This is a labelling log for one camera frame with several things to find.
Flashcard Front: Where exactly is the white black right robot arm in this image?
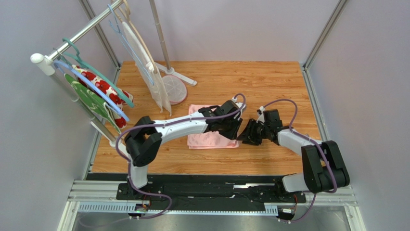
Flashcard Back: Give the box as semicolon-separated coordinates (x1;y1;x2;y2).
237;109;350;193

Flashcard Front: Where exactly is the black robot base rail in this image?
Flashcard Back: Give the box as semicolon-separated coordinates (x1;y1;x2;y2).
116;174;307;212

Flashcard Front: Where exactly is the blue plastic hanger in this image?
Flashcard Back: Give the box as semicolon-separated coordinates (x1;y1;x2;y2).
52;61;129;122

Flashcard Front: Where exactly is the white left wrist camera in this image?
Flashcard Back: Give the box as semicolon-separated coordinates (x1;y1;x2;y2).
235;102;247;114

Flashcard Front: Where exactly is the red floral white cloth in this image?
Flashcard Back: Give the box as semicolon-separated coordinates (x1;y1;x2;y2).
72;65;128;129

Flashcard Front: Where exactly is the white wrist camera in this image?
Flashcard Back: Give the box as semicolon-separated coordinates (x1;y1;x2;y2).
256;106;266;123
235;102;247;114

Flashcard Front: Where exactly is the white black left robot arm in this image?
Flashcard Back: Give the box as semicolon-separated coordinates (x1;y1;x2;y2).
119;99;246;189

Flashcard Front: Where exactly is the green patterned cloth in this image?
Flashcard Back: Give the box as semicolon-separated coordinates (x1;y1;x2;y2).
64;74;121;133

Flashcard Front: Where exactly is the teal plastic hanger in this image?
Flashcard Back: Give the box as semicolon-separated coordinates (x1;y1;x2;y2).
62;38;134;108

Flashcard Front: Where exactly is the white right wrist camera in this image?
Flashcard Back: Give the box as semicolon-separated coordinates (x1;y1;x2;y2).
256;106;266;123

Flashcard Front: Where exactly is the pink cloth napkin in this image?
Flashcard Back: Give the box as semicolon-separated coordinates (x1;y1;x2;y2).
187;104;240;150

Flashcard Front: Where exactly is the beige hanger with white cloth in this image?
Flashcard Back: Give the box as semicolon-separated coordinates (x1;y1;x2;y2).
114;0;172;114

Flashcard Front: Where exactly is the metal clothes rack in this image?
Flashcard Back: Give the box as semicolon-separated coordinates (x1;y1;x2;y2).
29;0;198;150

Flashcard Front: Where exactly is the light blue thin hanger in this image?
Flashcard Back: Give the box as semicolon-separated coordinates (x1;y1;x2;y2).
108;3;158;86

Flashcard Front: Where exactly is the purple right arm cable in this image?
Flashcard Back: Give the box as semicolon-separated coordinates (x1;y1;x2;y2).
258;98;338;224

